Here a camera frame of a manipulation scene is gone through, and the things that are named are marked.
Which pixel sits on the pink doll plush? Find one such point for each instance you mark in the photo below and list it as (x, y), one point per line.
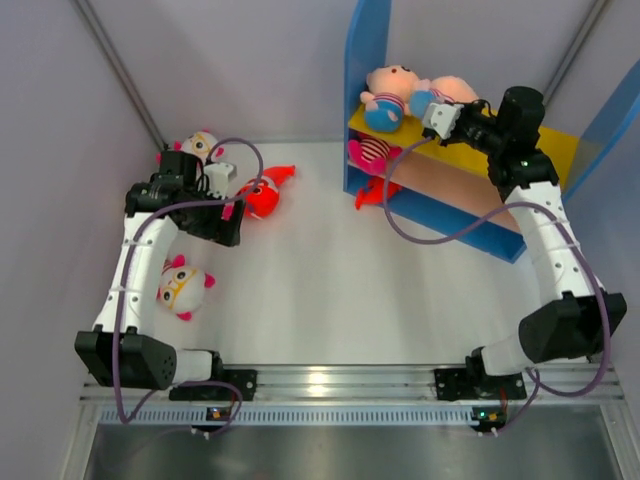
(386, 98)
(449, 88)

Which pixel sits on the white pink plush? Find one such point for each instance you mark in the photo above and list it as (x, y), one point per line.
(182, 287)
(201, 144)

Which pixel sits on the red shark plush on shelf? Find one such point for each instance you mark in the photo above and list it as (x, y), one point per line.
(373, 192)

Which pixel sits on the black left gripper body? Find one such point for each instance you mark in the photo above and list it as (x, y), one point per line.
(204, 221)

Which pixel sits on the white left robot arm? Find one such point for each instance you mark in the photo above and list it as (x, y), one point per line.
(186, 195)

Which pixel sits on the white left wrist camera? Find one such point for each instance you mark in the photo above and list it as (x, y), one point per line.
(220, 175)

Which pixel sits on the blue toy shelf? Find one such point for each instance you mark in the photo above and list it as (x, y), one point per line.
(445, 189)

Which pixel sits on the white slotted cable duct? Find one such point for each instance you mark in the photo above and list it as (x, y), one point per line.
(272, 415)

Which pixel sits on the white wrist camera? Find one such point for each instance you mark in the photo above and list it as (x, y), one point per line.
(220, 175)
(440, 118)

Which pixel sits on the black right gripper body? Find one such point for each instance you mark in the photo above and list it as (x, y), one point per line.
(475, 128)

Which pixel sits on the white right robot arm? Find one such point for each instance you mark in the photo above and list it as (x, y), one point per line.
(577, 315)

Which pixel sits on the striped pink plush on shelf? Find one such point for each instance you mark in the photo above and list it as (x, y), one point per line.
(371, 154)

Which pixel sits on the red shark plush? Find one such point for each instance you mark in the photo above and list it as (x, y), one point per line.
(263, 200)
(373, 192)

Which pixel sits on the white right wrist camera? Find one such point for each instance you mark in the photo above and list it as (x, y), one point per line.
(440, 118)

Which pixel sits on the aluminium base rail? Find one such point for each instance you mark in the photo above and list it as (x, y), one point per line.
(395, 383)

